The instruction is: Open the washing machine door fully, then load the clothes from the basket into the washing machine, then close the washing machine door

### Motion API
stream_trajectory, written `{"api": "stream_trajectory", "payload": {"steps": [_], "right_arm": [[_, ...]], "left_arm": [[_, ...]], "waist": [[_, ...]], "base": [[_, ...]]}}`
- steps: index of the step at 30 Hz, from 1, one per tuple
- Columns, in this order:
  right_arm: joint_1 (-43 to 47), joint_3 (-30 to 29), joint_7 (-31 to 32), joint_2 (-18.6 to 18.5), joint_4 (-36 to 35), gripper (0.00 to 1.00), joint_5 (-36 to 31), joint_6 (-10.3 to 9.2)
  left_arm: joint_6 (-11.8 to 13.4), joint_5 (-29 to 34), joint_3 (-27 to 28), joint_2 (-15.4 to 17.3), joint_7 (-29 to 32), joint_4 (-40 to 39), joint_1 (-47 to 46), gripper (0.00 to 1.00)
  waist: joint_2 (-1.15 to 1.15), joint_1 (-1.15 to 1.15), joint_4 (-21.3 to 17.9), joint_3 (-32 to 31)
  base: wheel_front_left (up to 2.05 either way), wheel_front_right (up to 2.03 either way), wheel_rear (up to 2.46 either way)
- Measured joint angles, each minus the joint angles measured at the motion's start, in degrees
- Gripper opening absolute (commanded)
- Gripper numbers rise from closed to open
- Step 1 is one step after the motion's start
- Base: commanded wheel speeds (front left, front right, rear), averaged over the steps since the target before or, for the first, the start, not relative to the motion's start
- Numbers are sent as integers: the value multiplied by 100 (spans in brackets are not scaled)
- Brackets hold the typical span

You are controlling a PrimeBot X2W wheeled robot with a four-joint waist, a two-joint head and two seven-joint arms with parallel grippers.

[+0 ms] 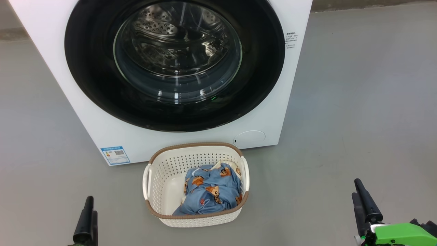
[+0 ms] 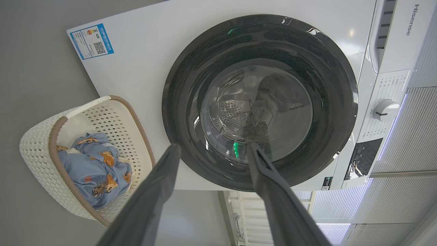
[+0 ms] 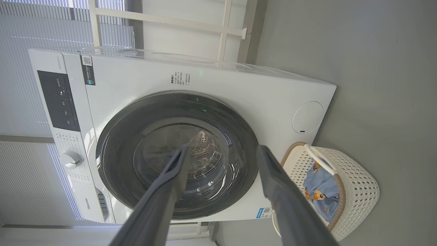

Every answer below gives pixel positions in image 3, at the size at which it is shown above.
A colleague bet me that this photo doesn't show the white detergent drawer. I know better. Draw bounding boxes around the white detergent drawer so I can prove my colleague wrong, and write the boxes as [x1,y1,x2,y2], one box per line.
[68,178,115,224]

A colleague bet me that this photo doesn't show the black washing machine door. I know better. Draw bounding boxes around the black washing machine door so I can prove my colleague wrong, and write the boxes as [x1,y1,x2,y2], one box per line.
[96,92,259,220]

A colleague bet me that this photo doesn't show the steel washing machine drum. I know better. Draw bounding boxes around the steel washing machine drum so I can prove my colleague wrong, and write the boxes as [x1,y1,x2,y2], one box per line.
[189,132,222,178]

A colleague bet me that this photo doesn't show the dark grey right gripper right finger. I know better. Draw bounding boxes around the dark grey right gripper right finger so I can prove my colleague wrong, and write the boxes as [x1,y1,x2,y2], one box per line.
[256,145,339,246]

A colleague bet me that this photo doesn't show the blue bear-print garment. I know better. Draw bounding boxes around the blue bear-print garment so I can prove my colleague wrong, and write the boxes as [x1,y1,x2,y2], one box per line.
[302,161,341,222]

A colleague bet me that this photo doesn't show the silver washer control knob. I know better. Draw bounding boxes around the silver washer control knob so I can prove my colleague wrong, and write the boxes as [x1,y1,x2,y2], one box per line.
[60,150,83,169]

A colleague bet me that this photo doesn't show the cream perforated laundry basket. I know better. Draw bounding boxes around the cream perforated laundry basket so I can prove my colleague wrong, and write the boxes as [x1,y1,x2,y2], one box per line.
[272,142,380,242]

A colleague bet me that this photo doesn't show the white front-load washing machine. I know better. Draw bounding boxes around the white front-load washing machine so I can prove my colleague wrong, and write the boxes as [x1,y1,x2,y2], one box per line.
[28,47,337,225]

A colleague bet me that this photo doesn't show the white metal railing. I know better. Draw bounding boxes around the white metal railing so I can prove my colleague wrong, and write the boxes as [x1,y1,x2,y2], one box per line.
[88,0,248,64]

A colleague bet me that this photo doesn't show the dark QR code sticker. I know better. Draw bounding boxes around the dark QR code sticker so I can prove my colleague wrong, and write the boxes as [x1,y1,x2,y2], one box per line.
[81,55,96,86]

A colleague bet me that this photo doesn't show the black washer control panel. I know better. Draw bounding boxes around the black washer control panel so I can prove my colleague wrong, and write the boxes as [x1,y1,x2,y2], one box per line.
[37,70,81,132]

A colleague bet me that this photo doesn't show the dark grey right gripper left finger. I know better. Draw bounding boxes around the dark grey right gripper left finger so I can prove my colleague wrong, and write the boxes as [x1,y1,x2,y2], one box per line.
[109,144,192,246]

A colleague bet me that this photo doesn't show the round white filter cover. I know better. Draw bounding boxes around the round white filter cover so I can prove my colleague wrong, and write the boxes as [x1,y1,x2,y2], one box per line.
[292,101,324,134]

